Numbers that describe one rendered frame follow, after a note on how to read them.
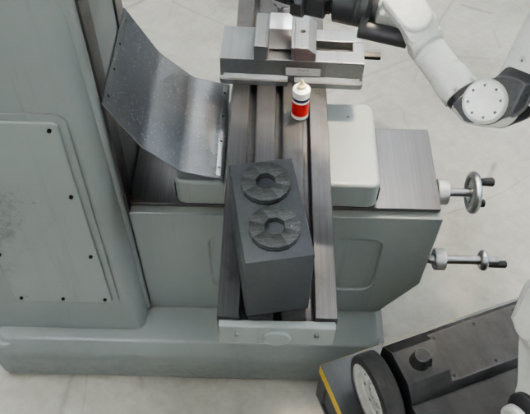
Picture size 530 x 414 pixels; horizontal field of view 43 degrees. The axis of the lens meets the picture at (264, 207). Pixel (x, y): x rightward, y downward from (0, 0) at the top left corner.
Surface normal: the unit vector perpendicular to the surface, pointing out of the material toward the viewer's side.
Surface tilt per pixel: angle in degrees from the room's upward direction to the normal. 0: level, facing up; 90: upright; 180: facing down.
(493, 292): 0
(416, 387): 45
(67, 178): 89
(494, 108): 50
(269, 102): 0
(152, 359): 63
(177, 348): 68
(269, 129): 0
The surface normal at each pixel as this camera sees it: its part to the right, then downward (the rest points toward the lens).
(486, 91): -0.52, 0.04
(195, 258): -0.02, 0.80
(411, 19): -0.13, -0.25
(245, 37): 0.01, -0.60
